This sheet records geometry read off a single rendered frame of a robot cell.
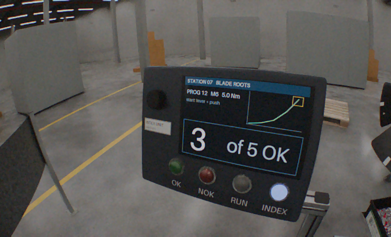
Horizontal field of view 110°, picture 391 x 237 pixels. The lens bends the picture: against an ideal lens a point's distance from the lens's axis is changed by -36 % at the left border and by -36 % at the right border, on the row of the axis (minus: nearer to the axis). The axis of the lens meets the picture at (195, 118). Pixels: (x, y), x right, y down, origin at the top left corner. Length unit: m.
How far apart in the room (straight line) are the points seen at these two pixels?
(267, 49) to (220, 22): 5.47
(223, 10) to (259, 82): 12.95
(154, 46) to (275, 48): 7.26
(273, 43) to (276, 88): 12.47
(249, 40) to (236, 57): 0.82
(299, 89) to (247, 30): 7.44
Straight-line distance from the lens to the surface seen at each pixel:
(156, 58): 8.27
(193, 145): 0.29
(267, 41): 12.72
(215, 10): 13.31
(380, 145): 0.85
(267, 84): 0.25
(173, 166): 0.31
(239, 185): 0.27
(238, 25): 7.72
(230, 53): 7.82
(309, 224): 0.40
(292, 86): 0.24
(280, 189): 0.26
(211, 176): 0.28
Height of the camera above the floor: 1.30
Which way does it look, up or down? 23 degrees down
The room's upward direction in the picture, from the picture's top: 4 degrees counter-clockwise
